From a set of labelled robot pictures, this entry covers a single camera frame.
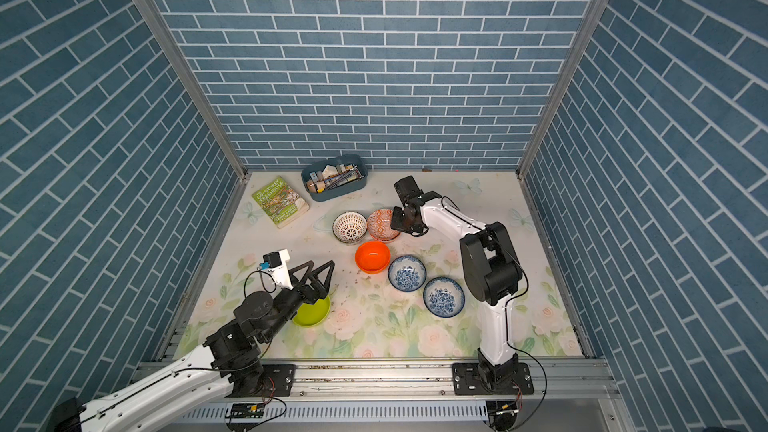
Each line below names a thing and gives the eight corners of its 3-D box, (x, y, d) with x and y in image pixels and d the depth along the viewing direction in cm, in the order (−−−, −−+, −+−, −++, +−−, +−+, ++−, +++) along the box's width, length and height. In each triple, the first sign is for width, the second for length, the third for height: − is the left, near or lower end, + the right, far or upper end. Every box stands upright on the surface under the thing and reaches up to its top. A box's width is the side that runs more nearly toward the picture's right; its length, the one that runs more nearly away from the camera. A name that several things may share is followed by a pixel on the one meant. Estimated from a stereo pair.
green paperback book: (252, 197, 114) (249, 192, 112) (282, 179, 120) (279, 174, 118) (281, 230, 104) (278, 225, 102) (312, 209, 110) (310, 205, 108)
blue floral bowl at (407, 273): (388, 292, 90) (388, 287, 87) (389, 261, 97) (388, 255, 94) (426, 293, 90) (427, 287, 87) (424, 261, 97) (425, 255, 94)
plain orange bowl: (354, 274, 94) (353, 269, 91) (357, 246, 100) (356, 240, 98) (390, 275, 94) (389, 269, 91) (390, 246, 101) (390, 240, 98)
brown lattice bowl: (333, 246, 100) (330, 236, 95) (337, 222, 107) (334, 211, 102) (366, 246, 100) (364, 236, 95) (368, 222, 107) (366, 211, 102)
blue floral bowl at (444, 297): (424, 318, 85) (425, 313, 82) (422, 282, 92) (423, 276, 89) (465, 319, 85) (467, 313, 82) (460, 282, 92) (462, 276, 89)
